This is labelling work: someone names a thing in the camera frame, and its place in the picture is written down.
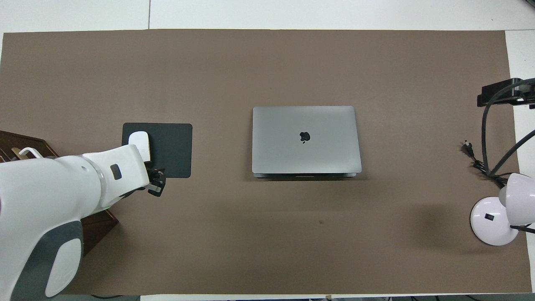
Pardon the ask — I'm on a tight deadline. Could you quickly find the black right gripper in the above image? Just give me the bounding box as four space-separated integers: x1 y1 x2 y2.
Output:
478 78 535 110

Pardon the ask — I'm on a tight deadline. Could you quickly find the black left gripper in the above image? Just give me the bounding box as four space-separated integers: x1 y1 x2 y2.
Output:
144 166 166 198

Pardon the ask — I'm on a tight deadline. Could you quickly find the grey laptop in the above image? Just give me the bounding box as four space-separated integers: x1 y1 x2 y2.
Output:
252 105 362 179

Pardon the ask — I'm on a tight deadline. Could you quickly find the black mouse pad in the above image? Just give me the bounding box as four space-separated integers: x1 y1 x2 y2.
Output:
122 122 193 179

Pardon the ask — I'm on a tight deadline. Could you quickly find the white computer mouse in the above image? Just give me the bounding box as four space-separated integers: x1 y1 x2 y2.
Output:
128 131 151 163

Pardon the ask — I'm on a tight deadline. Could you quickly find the dark wooden box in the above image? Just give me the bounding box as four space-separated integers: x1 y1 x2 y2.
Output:
0 130 119 256

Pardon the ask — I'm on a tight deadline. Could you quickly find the brown table mat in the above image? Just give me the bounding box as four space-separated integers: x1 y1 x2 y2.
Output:
0 28 532 295

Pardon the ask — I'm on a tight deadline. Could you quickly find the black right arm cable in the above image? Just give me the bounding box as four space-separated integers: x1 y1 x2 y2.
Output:
481 77 535 176

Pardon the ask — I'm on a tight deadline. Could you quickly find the white box handle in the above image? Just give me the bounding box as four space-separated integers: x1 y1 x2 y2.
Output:
19 147 44 160

